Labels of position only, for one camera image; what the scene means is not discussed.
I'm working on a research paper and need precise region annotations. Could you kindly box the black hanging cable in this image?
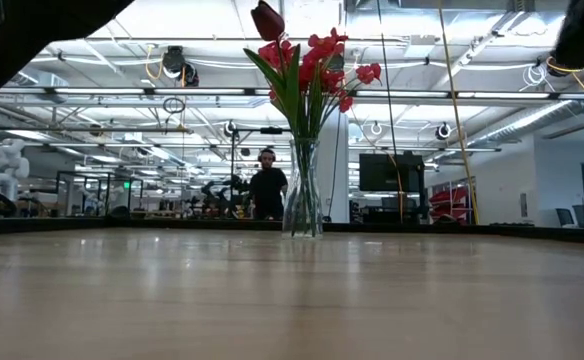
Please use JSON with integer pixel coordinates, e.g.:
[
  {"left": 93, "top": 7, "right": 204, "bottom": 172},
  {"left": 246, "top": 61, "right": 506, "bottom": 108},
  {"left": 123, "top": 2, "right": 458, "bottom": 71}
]
[{"left": 375, "top": 0, "right": 404, "bottom": 224}]

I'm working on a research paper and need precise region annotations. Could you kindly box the dark red artificial tulip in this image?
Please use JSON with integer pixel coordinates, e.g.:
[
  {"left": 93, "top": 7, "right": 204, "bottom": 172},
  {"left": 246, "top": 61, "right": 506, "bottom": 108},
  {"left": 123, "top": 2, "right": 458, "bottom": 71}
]
[{"left": 243, "top": 0, "right": 303, "bottom": 151}]

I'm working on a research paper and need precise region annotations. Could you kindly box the black monitor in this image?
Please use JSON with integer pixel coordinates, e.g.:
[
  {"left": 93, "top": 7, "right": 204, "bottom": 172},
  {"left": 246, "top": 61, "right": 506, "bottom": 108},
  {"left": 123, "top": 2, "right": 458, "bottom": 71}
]
[{"left": 359, "top": 152, "right": 427, "bottom": 224}]

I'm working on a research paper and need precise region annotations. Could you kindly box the white column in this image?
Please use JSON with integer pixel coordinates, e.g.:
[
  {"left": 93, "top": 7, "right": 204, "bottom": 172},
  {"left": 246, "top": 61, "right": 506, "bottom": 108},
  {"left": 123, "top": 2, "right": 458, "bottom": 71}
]
[{"left": 316, "top": 112, "right": 352, "bottom": 224}]

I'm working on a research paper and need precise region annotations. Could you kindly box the black framed enclosure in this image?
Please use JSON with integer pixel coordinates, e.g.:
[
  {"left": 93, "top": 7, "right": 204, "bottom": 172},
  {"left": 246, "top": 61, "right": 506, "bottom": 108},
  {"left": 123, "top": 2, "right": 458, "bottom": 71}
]
[{"left": 55, "top": 170, "right": 144, "bottom": 217}]

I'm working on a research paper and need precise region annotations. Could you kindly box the black aluminium table frame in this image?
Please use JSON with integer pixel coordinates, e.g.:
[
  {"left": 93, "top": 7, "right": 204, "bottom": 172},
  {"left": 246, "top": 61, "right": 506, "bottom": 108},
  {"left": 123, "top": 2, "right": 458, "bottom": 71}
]
[{"left": 0, "top": 215, "right": 584, "bottom": 246}]

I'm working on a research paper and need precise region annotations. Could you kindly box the yellow cable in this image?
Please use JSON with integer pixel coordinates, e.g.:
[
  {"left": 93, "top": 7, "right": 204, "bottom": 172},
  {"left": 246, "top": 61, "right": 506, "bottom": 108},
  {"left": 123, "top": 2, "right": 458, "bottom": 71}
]
[{"left": 436, "top": 0, "right": 481, "bottom": 226}]

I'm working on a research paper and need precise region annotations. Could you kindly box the person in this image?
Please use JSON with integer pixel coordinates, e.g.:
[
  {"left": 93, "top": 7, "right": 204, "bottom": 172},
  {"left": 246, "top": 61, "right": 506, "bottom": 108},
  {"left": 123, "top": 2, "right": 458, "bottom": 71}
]
[{"left": 249, "top": 148, "right": 289, "bottom": 221}]

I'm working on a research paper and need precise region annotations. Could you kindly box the clear glass vase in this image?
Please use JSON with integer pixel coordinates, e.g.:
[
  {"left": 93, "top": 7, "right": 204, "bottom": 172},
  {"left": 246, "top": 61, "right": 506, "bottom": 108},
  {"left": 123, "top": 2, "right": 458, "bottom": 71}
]
[{"left": 281, "top": 138, "right": 325, "bottom": 239}]

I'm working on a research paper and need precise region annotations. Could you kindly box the bright red artificial tulip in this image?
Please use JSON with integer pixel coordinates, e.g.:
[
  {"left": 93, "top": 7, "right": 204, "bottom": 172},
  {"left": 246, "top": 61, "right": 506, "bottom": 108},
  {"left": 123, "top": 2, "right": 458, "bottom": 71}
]
[{"left": 257, "top": 40, "right": 296, "bottom": 101}]

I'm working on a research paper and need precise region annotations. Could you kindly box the red shelf cart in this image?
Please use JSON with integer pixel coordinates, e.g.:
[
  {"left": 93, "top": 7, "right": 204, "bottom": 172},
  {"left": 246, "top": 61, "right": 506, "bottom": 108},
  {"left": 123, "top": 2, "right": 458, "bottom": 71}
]
[{"left": 429, "top": 185, "right": 473, "bottom": 224}]

